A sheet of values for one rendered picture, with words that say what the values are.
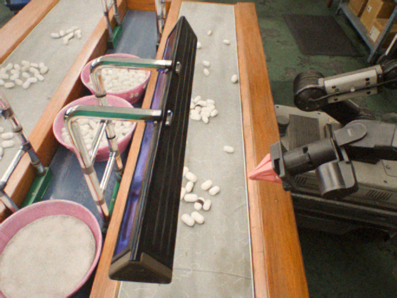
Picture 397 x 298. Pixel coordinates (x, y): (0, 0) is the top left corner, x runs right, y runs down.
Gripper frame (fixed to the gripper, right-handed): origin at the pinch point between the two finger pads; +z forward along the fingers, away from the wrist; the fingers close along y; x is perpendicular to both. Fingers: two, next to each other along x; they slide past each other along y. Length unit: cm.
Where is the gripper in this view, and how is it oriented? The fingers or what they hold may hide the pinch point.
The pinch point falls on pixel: (252, 176)
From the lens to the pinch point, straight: 72.6
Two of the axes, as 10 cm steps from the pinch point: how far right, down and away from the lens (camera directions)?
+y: -0.7, 7.5, -6.5
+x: 5.9, 5.6, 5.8
